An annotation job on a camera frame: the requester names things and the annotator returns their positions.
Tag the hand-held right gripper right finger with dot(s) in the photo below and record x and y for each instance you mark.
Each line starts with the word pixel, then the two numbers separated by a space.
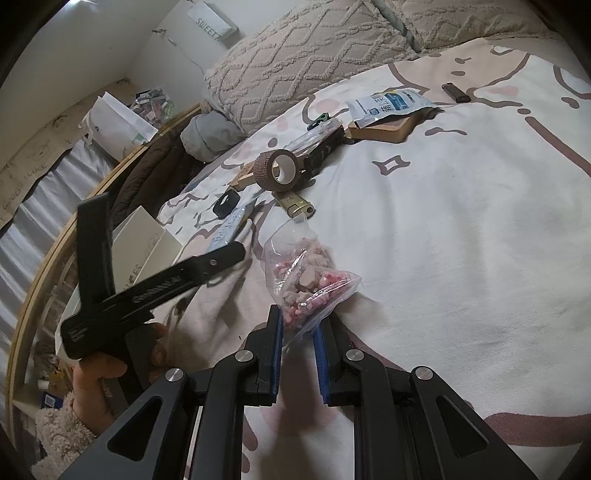
pixel 319 364

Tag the brown tape roll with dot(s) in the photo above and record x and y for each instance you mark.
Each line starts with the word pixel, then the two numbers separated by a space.
pixel 265 168

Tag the beige printed valance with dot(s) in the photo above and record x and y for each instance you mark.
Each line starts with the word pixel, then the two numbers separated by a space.
pixel 37 152

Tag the gold metal lighter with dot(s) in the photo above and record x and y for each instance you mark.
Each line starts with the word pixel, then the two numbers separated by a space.
pixel 291 203

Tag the wooden block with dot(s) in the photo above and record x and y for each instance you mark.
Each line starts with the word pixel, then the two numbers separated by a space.
pixel 240 181

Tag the blue white packet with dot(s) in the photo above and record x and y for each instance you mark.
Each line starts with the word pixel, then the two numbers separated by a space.
pixel 383 108

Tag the brown folded duvet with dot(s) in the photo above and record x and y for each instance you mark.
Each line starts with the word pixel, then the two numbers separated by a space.
pixel 152 166

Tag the white paper packet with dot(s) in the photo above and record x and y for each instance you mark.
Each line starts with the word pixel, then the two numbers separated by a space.
pixel 226 230

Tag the beige knit pillow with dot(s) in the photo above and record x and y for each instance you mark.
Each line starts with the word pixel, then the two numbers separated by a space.
pixel 461 18
pixel 300 60

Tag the bag of pink beads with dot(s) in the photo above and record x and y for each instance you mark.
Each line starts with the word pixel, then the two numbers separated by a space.
pixel 304 277

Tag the white hanging pouch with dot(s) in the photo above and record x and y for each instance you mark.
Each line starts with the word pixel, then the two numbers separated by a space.
pixel 210 21

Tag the clear plastic case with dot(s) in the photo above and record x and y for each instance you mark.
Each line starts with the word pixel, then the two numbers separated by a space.
pixel 309 138

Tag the black tape roll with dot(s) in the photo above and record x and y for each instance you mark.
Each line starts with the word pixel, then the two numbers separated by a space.
pixel 221 210

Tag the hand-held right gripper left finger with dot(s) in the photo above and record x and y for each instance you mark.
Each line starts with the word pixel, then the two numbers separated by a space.
pixel 277 355

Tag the clear bin of small packets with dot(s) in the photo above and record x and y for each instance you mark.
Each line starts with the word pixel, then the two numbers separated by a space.
pixel 154 104

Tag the wooden shelf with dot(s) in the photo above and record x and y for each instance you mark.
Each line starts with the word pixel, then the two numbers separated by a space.
pixel 45 265

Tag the white tote bag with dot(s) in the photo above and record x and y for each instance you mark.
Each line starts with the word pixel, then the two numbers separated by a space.
pixel 115 129

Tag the black lighter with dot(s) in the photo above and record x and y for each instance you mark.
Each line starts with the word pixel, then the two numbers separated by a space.
pixel 455 92

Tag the grey cushion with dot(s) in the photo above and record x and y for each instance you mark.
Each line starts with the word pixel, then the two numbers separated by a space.
pixel 207 134

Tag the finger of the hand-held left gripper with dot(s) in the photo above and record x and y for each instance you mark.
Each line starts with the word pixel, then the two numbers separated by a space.
pixel 94 249
pixel 221 258

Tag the person's left hand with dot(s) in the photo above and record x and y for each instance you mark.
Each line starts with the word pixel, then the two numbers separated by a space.
pixel 97 392

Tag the grey curtain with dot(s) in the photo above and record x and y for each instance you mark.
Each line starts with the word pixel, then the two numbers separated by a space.
pixel 41 203

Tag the person's left forearm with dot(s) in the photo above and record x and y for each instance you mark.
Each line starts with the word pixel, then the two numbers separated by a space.
pixel 60 438

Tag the green clip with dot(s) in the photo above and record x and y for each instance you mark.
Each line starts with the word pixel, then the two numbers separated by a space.
pixel 317 119

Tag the wooden board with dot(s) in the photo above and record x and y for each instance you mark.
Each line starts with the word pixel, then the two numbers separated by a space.
pixel 383 134

